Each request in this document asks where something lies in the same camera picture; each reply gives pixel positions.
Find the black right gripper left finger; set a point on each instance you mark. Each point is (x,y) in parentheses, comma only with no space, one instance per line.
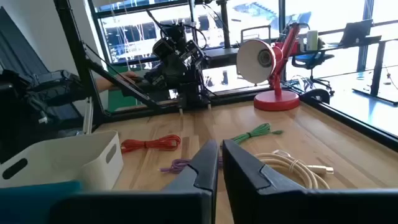
(186,205)

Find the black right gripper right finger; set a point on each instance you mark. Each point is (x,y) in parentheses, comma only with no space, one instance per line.
(280,205)

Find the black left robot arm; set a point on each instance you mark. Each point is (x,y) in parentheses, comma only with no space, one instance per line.
(194,96)

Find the green board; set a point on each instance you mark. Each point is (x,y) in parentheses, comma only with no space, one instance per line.
(118,102)

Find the black chair back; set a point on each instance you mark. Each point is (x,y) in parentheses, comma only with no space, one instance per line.
(255,28)

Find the red desk lamp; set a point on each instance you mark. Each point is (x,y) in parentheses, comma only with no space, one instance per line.
(275,99)

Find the blue office chair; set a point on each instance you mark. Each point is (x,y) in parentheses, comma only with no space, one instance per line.
(311,60)

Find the white cylindrical cup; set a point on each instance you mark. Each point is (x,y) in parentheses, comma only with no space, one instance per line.
(312,40)

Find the white plastic bin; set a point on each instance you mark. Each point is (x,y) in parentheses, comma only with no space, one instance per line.
(62,158)

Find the blue plastic bin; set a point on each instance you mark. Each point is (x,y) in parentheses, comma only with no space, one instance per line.
(31,202)

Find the dark grey panel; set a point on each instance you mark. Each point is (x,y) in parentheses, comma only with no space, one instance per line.
(18,46)

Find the black standing desk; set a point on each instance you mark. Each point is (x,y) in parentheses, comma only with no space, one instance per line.
(377,62)

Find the black laptop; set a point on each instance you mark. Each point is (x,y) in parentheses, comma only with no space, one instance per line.
(356,32)

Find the white metal post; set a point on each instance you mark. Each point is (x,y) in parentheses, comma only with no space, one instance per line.
(88,118)

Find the black frame clamp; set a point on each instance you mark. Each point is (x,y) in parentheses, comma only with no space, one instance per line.
(315,95)

